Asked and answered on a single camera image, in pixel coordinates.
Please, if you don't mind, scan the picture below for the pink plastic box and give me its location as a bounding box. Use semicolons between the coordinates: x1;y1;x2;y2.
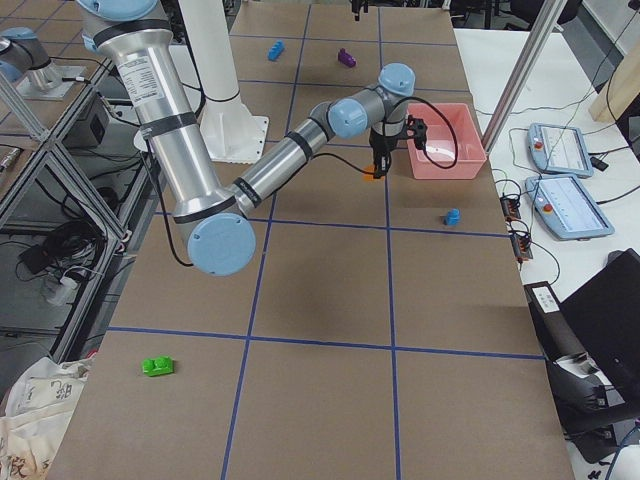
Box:
407;103;486;180

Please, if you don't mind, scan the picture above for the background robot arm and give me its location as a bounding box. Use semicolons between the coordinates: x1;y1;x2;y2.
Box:
1;27;85;101

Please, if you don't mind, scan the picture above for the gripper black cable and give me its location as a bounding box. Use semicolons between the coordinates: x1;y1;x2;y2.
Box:
319;97;459;176

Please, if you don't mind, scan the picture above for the small blue toy block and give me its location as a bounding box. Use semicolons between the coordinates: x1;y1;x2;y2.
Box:
443;208;461;226

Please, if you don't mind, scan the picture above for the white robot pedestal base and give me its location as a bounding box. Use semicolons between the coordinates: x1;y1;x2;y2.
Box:
200;97;269;164

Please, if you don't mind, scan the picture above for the purple toy block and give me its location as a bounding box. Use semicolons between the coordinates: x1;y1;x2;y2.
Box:
337;48;357;68

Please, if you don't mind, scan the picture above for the aluminium frame post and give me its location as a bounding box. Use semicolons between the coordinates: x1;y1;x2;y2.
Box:
482;0;568;153

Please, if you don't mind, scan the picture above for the aluminium frame rack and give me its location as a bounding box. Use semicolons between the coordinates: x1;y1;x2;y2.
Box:
1;43;157;378

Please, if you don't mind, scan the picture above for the orange connector board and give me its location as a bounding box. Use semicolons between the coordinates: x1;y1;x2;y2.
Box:
500;196;521;222

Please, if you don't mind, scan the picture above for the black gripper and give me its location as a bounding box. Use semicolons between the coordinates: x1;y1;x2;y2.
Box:
369;115;427;178

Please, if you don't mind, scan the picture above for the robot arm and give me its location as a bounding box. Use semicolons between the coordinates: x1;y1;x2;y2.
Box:
79;1;416;276

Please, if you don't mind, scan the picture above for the long blue toy block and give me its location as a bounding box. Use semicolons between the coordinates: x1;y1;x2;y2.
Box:
267;40;286;62

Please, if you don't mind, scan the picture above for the upper teach pendant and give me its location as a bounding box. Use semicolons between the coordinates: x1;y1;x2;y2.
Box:
527;123;593;178

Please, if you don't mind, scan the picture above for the lower teach pendant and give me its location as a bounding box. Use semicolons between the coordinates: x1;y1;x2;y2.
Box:
525;174;615;240

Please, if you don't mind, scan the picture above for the teach pendant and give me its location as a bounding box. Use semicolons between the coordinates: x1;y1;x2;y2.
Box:
527;123;593;178
525;174;615;240

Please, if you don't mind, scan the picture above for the green toy block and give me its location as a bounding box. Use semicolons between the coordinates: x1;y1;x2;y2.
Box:
141;356;174;377

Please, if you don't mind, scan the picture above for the white printed tote bag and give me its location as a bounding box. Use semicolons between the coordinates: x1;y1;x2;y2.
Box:
1;358;94;479

